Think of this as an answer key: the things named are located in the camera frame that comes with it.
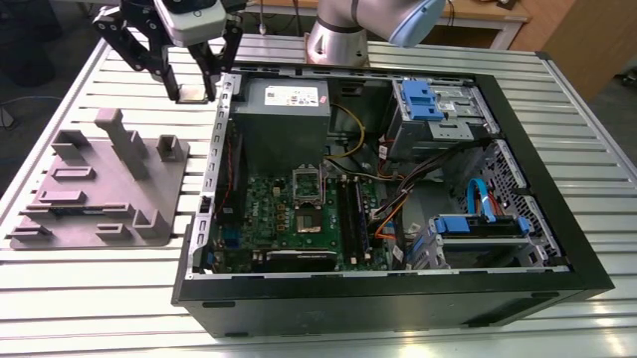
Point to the green motherboard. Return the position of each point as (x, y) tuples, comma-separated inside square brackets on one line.
[(263, 209)]

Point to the silver drive cage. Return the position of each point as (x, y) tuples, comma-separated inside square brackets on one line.
[(447, 130)]

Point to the wooden desk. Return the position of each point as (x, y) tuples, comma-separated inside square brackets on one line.
[(487, 13)]

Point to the blue disk carrier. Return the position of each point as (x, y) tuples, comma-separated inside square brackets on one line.
[(420, 100)]

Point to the grey power supply unit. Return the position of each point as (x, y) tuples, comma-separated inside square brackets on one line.
[(278, 130)]

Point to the black graphics card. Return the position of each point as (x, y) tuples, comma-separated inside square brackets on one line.
[(298, 259)]

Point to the RAM stick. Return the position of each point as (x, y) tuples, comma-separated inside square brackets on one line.
[(75, 211)]

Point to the grey parts rack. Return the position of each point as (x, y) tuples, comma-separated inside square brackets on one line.
[(113, 194)]

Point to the black RAM slot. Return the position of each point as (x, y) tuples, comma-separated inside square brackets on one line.
[(362, 223), (342, 220)]

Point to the brown wooden cabinet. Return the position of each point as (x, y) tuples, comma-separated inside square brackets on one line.
[(586, 37)]

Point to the hard disk in blue carrier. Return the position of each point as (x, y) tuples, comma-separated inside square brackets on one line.
[(455, 225)]

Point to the black PC case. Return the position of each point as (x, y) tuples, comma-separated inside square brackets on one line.
[(348, 306)]

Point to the black office chair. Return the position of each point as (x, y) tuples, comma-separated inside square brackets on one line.
[(29, 56)]

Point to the silver disk bay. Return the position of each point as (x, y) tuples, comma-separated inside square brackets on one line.
[(476, 242)]

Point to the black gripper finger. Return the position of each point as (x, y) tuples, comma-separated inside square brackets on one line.
[(129, 48), (228, 48)]

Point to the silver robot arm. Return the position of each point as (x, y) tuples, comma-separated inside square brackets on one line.
[(338, 41)]

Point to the silver CPU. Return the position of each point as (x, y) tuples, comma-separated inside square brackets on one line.
[(191, 93)]

